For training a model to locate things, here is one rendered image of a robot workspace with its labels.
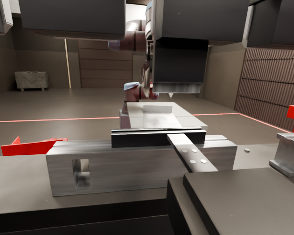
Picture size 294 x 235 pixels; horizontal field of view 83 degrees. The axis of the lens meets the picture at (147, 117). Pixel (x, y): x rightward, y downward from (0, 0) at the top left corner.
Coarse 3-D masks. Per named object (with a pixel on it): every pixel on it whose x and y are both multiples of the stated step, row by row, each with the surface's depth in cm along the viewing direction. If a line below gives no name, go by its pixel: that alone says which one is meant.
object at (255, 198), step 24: (192, 144) 28; (192, 168) 22; (216, 168) 22; (264, 168) 17; (168, 192) 16; (192, 192) 14; (216, 192) 13; (240, 192) 14; (264, 192) 14; (288, 192) 14; (192, 216) 13; (216, 216) 11; (240, 216) 11; (264, 216) 11; (288, 216) 11
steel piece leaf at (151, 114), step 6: (144, 108) 48; (150, 108) 48; (156, 108) 48; (162, 108) 48; (168, 108) 48; (144, 114) 46; (150, 114) 46; (156, 114) 46; (162, 114) 46; (168, 114) 47; (144, 120) 41; (150, 120) 41; (156, 120) 41; (162, 120) 41; (168, 120) 41; (174, 120) 42
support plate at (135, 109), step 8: (128, 104) 57; (136, 104) 58; (144, 104) 58; (152, 104) 59; (160, 104) 59; (168, 104) 59; (176, 104) 60; (128, 112) 48; (136, 112) 48; (176, 112) 50; (184, 112) 50; (136, 120) 41; (184, 120) 42; (192, 120) 43
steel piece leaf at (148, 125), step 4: (144, 124) 38; (148, 124) 38; (152, 124) 38; (156, 124) 38; (160, 124) 38; (164, 124) 38; (168, 124) 38; (172, 124) 38; (176, 124) 39; (180, 124) 39; (148, 128) 36; (152, 128) 36; (156, 128) 36; (160, 128) 36; (164, 128) 36; (168, 128) 36; (172, 128) 36; (176, 128) 36; (180, 128) 37
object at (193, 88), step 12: (156, 48) 30; (168, 48) 30; (180, 48) 30; (192, 48) 31; (204, 48) 31; (156, 60) 30; (168, 60) 31; (180, 60) 31; (192, 60) 31; (204, 60) 32; (156, 72) 31; (168, 72) 31; (180, 72) 32; (192, 72) 32; (204, 72) 32; (156, 84) 32; (168, 84) 33; (180, 84) 33; (192, 84) 34
